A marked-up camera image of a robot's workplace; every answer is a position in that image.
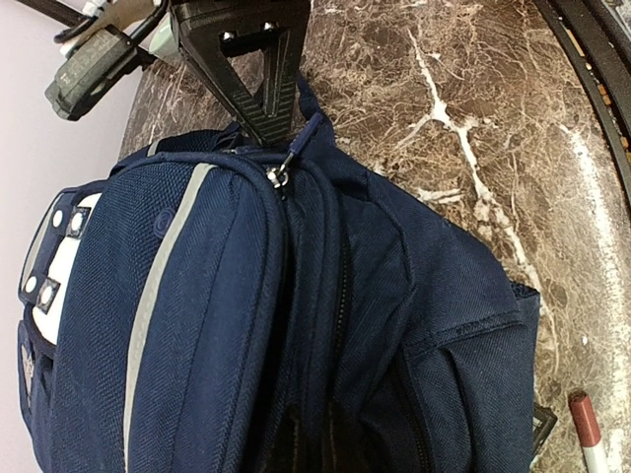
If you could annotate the black front rail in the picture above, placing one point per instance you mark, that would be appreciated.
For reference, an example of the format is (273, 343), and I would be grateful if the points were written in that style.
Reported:
(595, 36)

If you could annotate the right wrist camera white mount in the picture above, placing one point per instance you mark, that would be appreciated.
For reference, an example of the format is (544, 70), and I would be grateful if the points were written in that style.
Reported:
(103, 47)

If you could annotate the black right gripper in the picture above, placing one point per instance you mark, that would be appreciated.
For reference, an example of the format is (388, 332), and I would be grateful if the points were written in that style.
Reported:
(208, 32)

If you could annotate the white pen red cap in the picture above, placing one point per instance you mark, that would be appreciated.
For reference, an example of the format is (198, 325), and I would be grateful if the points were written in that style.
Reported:
(588, 431)

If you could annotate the green ceramic bowl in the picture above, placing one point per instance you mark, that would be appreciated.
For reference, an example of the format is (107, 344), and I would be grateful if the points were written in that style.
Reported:
(163, 44)

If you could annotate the navy blue student backpack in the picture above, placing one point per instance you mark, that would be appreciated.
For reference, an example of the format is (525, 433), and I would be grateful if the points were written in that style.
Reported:
(214, 306)

